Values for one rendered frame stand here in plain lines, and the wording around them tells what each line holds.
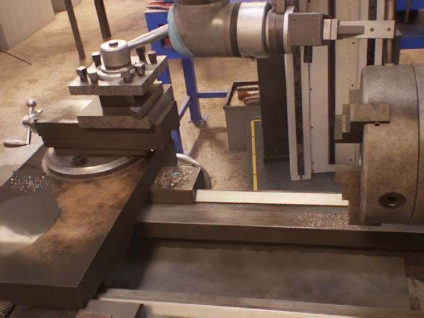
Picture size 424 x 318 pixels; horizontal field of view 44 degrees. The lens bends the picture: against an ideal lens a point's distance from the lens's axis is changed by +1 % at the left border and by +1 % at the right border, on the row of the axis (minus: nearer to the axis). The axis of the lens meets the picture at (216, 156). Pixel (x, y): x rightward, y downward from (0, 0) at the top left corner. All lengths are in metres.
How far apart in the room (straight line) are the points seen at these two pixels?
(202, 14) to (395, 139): 0.36
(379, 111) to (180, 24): 0.35
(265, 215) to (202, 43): 0.43
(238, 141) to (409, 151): 2.33
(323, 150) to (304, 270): 1.06
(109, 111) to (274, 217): 0.42
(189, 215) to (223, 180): 1.63
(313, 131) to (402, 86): 1.34
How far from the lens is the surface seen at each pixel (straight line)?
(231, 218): 1.14
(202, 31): 0.87
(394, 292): 1.13
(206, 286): 1.15
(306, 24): 0.81
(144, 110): 1.09
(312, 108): 2.07
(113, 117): 1.13
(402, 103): 0.77
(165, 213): 1.19
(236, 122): 2.97
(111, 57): 1.14
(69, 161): 1.24
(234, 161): 2.95
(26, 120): 1.34
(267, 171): 2.23
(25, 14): 6.16
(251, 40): 0.85
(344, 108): 0.93
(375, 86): 0.79
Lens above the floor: 1.53
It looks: 30 degrees down
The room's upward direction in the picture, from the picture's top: 8 degrees counter-clockwise
